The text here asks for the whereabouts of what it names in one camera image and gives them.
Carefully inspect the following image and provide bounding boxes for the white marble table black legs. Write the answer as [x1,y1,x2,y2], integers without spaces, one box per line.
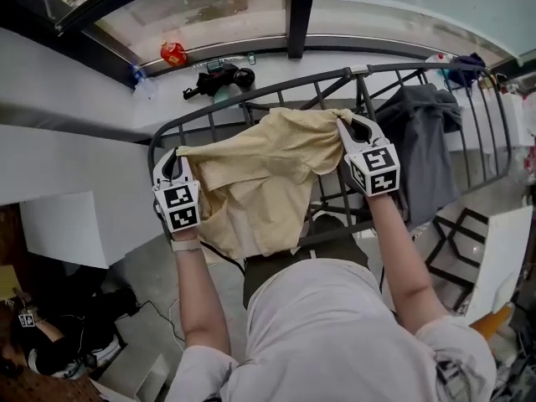
[425,205,533,326]

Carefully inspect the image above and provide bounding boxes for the person's olive trouser legs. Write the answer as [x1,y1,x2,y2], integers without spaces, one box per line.
[242,214,369,309]

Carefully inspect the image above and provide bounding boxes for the grey metal drying rack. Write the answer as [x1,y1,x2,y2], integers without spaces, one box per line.
[147,61,514,263]

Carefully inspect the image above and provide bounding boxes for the dark purple bag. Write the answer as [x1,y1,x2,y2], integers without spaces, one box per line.
[446,52,487,87]

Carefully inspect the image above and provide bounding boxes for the black cable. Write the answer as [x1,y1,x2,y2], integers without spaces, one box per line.
[200,240,248,276]

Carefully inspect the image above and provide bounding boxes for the person's right forearm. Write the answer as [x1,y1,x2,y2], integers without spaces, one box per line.
[366,194,449,339]

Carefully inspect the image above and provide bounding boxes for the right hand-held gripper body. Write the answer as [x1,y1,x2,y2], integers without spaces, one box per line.
[343,138,402,198]

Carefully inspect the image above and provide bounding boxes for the dark grey clothes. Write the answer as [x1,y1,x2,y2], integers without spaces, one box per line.
[374,82,464,229]

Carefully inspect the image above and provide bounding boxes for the pale yellow clothes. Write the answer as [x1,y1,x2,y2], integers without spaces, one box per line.
[175,106,353,259]

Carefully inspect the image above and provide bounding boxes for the red small object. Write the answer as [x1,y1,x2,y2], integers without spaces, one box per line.
[160,39,188,67]

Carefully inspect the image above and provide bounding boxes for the beige wristband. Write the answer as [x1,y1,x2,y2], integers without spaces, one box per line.
[170,239,201,254]

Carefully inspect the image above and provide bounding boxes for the orange cushion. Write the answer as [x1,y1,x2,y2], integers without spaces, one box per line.
[471,301,514,341]

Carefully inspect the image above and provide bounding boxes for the person's white shirt torso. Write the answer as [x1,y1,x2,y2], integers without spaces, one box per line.
[165,257,497,402]

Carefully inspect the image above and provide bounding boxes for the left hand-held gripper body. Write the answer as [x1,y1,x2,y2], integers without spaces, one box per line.
[151,178,203,235]

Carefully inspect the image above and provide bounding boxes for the black tool on sill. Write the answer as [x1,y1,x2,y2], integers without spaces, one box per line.
[183,62,256,100]

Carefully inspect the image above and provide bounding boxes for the person's left forearm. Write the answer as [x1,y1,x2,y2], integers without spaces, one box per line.
[175,250,231,356]

